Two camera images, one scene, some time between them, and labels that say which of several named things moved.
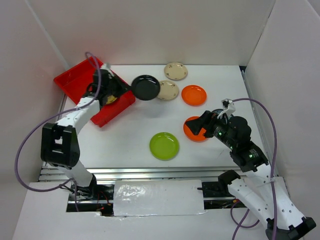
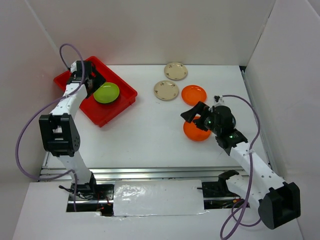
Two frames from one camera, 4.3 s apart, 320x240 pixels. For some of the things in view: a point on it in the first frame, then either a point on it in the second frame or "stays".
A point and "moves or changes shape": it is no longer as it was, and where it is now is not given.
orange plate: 193,95 stays
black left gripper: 122,86 to 99,79
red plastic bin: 74,81 stays
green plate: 164,146 moves or changes shape
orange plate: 189,133 stays
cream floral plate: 175,71 stays
